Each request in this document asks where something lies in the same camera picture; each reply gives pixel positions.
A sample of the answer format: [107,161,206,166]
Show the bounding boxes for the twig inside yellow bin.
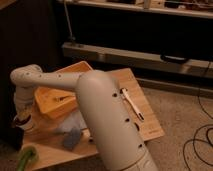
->
[53,95,73,102]

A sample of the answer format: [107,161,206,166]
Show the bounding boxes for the wooden table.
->
[24,69,164,169]

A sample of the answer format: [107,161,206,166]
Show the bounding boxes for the black floor cables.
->
[181,61,213,171]

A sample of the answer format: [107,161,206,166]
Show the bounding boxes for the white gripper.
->
[14,86,36,113]

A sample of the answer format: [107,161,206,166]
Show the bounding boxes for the yellow plastic bin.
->
[33,60,94,121]

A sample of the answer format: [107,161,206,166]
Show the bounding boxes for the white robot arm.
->
[10,65,158,171]

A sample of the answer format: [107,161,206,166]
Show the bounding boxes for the white handled spoon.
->
[120,88,144,122]

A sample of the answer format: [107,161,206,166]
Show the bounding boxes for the green curved object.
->
[16,146,39,171]

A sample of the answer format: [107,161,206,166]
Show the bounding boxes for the thin metal pole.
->
[63,0,76,45]

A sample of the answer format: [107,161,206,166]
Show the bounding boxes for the white paper cup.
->
[13,115,34,131]

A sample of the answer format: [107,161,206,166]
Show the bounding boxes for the blue sponge block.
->
[62,127,82,150]

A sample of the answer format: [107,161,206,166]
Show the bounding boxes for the light blue cloth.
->
[55,110,87,133]

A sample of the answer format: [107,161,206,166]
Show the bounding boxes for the dark grape bunch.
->
[17,113,30,122]

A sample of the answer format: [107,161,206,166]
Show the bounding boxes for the upper white shelf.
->
[57,0,213,19]

